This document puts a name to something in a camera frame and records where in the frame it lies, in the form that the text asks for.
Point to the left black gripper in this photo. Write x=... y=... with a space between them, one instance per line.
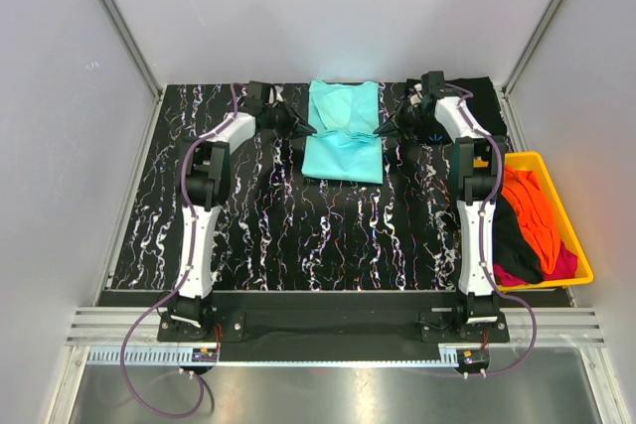
x=293 y=124

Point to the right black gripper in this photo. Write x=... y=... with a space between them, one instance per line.
x=389 y=128

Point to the teal t shirt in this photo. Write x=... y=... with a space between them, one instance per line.
x=345 y=146

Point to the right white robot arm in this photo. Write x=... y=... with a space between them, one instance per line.
x=475 y=181

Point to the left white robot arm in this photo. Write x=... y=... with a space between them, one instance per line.
x=204 y=183

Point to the folded black t shirt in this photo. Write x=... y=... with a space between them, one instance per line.
x=484 y=107

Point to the yellow plastic bin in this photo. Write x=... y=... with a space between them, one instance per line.
x=532 y=161

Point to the black t shirt in bin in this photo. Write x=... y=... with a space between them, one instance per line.
x=515 y=262

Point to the orange t shirt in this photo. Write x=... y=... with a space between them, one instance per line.
x=535 y=215

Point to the magenta t shirt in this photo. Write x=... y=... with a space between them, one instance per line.
x=566 y=267

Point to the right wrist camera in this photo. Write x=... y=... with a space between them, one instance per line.
x=414 y=95

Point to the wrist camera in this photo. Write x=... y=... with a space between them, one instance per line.
x=276 y=95
x=414 y=95

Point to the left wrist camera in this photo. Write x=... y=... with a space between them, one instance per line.
x=276 y=95

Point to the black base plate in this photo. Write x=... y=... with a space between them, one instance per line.
x=364 y=324

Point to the white slotted cable duct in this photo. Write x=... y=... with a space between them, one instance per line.
x=200 y=357

